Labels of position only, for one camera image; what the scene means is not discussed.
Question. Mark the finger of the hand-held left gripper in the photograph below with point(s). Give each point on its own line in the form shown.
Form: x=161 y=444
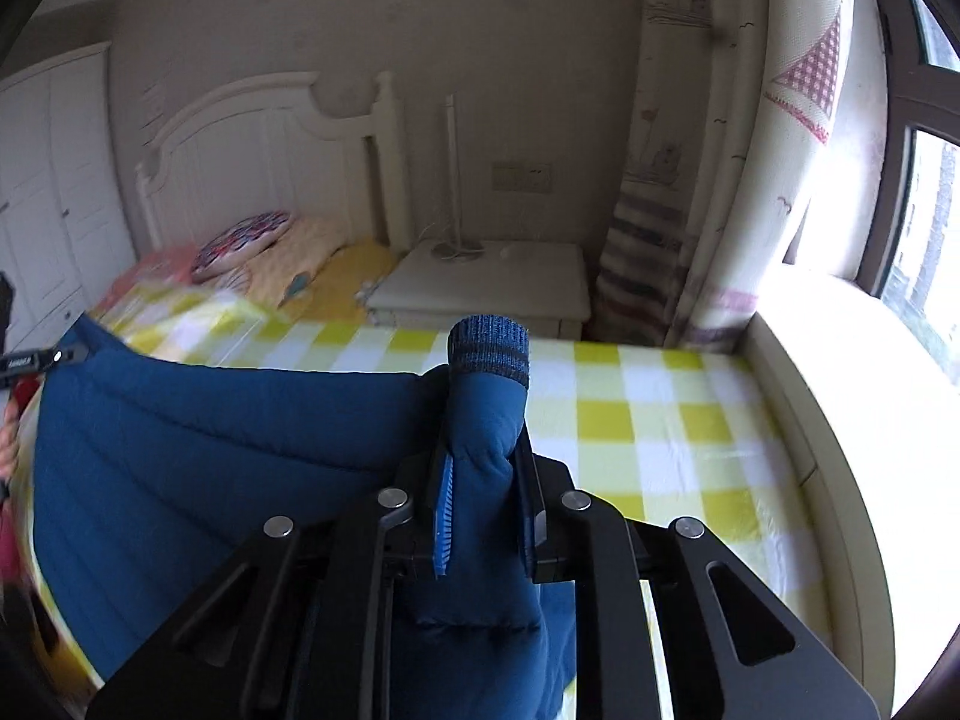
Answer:
x=71 y=355

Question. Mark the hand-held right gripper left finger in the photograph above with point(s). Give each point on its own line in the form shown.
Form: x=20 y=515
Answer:
x=444 y=517

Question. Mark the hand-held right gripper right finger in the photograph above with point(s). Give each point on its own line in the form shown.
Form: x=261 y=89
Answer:
x=541 y=510

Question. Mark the blue quilted jacket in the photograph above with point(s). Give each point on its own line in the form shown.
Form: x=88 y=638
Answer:
x=225 y=450

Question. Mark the person's left hand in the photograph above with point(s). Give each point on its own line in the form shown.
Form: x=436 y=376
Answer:
x=7 y=439

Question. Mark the pink pillow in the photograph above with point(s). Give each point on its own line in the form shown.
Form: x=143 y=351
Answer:
x=150 y=270

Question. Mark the yellow white checkered blanket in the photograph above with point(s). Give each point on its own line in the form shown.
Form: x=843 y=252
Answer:
x=637 y=427

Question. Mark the white wardrobe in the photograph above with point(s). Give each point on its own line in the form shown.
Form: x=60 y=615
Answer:
x=45 y=202

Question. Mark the red cloth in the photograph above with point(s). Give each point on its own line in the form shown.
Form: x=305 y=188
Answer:
x=11 y=540

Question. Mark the patterned round pillow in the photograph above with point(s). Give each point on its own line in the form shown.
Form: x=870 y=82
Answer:
x=240 y=244

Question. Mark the white nightstand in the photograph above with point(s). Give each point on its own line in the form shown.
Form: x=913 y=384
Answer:
x=487 y=281

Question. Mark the yellow bed sheet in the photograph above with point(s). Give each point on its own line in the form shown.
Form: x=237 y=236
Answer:
x=356 y=279

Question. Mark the cream floral pillow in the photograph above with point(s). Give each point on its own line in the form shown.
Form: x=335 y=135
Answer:
x=311 y=255

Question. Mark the white wooden headboard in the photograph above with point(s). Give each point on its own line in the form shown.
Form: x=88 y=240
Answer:
x=262 y=165

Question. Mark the cream window sill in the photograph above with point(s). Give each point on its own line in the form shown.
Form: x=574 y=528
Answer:
x=862 y=427

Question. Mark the white pole lamp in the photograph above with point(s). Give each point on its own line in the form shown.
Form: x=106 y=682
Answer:
x=451 y=165

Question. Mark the printed cream curtain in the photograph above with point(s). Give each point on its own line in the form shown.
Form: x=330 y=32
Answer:
x=750 y=165

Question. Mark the dark framed window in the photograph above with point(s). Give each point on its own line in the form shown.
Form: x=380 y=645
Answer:
x=930 y=202

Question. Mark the wall socket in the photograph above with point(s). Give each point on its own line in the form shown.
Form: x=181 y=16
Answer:
x=522 y=176

